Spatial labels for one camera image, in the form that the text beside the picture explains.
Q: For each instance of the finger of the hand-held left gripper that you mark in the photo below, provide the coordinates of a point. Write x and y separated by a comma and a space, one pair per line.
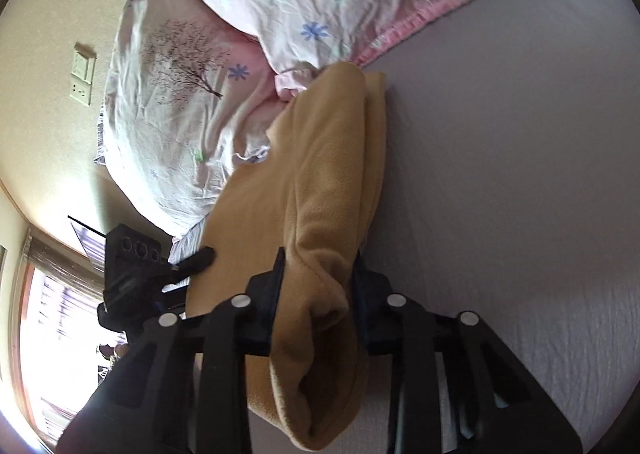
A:
197, 261

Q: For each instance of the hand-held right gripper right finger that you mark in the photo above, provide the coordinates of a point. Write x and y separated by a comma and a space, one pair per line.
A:
361, 294

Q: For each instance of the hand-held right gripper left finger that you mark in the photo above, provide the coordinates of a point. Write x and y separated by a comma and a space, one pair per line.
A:
274, 287

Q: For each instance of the tan fleece garment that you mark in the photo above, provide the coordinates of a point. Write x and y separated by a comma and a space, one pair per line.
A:
310, 214

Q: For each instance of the window with curtain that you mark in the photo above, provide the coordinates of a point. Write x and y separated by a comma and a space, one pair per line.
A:
45, 344

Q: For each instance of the white tree print pillow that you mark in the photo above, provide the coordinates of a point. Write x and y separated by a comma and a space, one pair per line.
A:
170, 98

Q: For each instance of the grey bed sheet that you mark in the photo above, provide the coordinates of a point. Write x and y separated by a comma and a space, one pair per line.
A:
505, 194

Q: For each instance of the white wall socket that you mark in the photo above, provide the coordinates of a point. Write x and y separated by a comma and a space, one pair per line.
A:
79, 92

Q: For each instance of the white wall switch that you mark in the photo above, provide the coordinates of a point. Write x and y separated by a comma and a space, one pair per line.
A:
83, 64

